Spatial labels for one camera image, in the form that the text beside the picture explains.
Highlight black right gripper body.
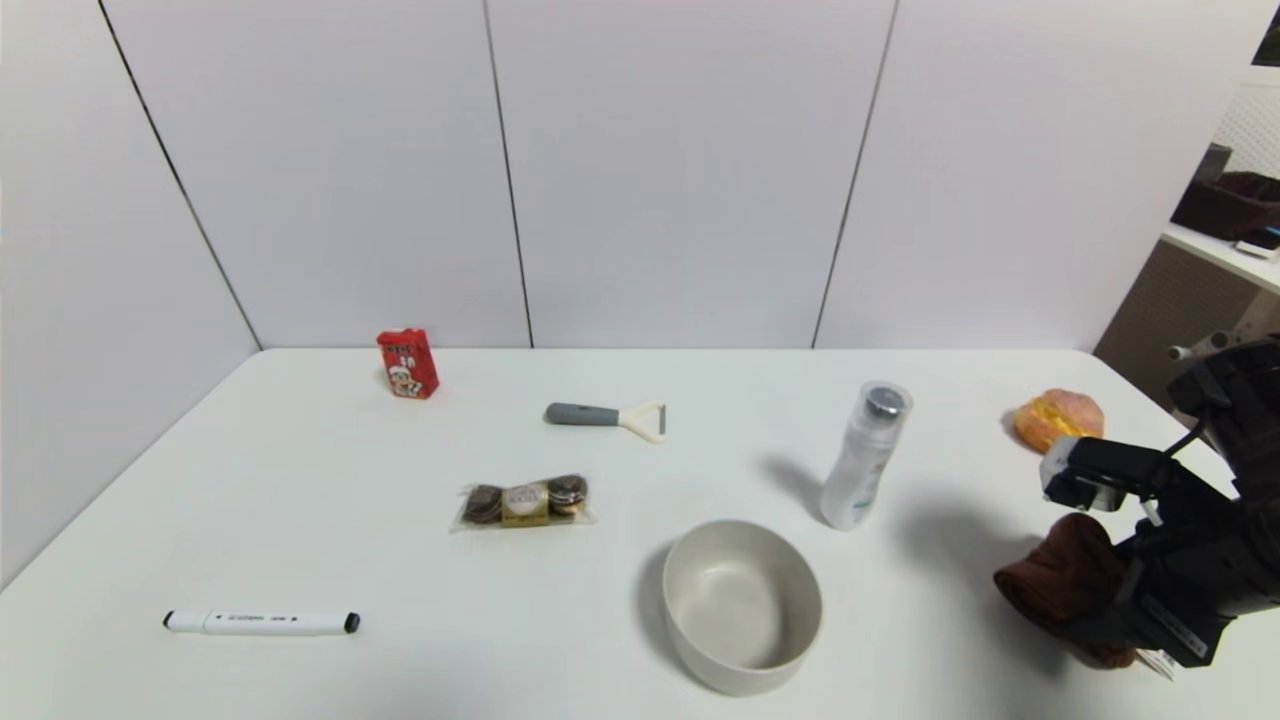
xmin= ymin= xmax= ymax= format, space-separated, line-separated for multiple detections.
xmin=1114 ymin=537 xmax=1271 ymax=669

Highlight brown cloth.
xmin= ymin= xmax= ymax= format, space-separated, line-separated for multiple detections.
xmin=993 ymin=511 xmax=1144 ymax=670

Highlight beige bowl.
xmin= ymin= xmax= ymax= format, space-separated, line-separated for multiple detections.
xmin=661 ymin=518 xmax=824 ymax=697

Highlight cream filled bread bun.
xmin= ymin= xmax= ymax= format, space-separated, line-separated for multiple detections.
xmin=1011 ymin=388 xmax=1106 ymax=455

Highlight clear white spray bottle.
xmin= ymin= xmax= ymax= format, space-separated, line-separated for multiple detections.
xmin=818 ymin=380 xmax=913 ymax=532

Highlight brown perforated panel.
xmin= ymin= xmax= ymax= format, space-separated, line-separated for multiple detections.
xmin=1093 ymin=240 xmax=1257 ymax=401

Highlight white background desk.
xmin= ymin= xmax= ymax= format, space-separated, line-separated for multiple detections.
xmin=1160 ymin=224 xmax=1280 ymax=363

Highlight dark brown basket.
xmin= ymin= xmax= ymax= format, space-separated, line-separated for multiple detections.
xmin=1170 ymin=171 xmax=1280 ymax=242

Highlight grey box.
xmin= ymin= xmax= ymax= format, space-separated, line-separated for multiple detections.
xmin=1190 ymin=144 xmax=1233 ymax=187

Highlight white pegboard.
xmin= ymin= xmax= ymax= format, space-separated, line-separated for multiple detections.
xmin=1208 ymin=84 xmax=1280 ymax=183

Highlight clear wrapped chocolate pack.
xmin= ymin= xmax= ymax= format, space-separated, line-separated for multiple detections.
xmin=450 ymin=473 xmax=599 ymax=533

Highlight red milk carton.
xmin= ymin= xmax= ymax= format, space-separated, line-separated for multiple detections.
xmin=376 ymin=328 xmax=441 ymax=401

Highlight white marker pen black caps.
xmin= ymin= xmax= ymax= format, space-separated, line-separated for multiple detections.
xmin=163 ymin=608 xmax=362 ymax=638

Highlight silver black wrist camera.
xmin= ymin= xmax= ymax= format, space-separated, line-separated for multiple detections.
xmin=1039 ymin=436 xmax=1168 ymax=514

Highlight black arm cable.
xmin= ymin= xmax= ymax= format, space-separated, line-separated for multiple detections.
xmin=1160 ymin=412 xmax=1219 ymax=473

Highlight grey handled white peeler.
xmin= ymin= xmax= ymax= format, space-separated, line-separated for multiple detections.
xmin=545 ymin=401 xmax=668 ymax=445

